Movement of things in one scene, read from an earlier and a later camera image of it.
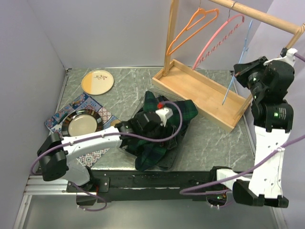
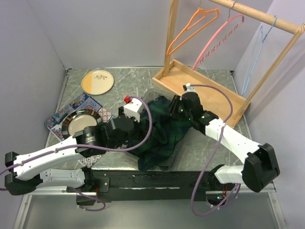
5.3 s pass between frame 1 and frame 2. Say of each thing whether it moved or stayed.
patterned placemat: stayed
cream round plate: stayed
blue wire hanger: moved
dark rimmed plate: stayed
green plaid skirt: moved
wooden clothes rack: stayed
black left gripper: moved
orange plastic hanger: stayed
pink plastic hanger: stayed
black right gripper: moved
